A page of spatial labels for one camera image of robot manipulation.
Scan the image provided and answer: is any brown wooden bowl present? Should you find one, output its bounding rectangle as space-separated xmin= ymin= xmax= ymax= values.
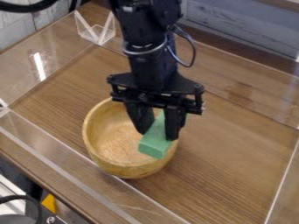
xmin=82 ymin=98 xmax=179 ymax=179

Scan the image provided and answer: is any clear acrylic corner bracket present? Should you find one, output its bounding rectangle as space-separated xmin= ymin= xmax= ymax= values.
xmin=74 ymin=11 xmax=117 ymax=46

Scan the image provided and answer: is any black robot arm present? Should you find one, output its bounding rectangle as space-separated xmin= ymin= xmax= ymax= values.
xmin=107 ymin=0 xmax=205 ymax=141

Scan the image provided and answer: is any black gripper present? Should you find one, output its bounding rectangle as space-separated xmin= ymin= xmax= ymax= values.
xmin=107 ymin=49 xmax=205 ymax=141

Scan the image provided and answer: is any green rectangular block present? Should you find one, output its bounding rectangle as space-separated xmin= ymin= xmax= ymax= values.
xmin=138 ymin=112 xmax=173 ymax=159

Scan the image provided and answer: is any black cable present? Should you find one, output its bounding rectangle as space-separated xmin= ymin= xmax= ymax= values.
xmin=0 ymin=195 xmax=45 ymax=224

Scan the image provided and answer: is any clear acrylic front wall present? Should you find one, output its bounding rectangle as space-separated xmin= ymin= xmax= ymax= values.
xmin=0 ymin=109 xmax=189 ymax=224

